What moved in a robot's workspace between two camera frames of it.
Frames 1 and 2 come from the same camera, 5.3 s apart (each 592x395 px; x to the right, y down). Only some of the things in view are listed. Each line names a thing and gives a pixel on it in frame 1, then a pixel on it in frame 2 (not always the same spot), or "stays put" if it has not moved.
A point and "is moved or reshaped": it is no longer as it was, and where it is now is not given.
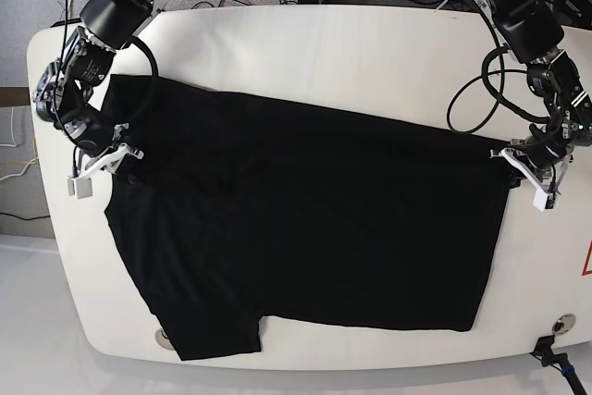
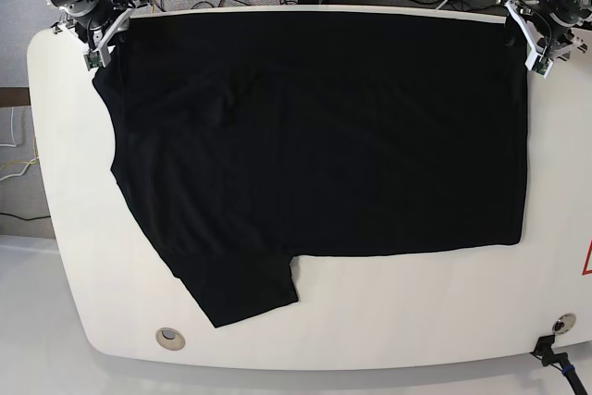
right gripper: [543, 157] -> [540, 37]
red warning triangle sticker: [586, 268] stays put
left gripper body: [98, 147] -> [97, 27]
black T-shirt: [226, 216] is moved or reshaped
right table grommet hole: [563, 324] stays put
